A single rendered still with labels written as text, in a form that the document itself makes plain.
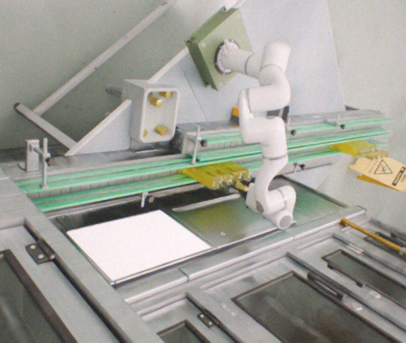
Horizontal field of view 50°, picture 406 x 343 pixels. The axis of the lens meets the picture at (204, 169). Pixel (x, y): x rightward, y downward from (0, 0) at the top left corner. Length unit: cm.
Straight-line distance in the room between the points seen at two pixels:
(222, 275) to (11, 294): 86
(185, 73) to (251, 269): 89
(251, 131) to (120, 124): 62
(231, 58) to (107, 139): 62
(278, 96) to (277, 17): 90
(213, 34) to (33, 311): 141
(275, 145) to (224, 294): 50
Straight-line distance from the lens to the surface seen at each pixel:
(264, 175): 146
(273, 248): 171
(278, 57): 163
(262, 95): 147
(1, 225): 95
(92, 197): 162
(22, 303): 76
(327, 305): 154
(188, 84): 197
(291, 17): 239
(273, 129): 141
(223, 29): 192
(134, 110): 180
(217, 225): 173
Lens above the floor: 222
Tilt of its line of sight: 42 degrees down
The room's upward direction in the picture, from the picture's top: 119 degrees clockwise
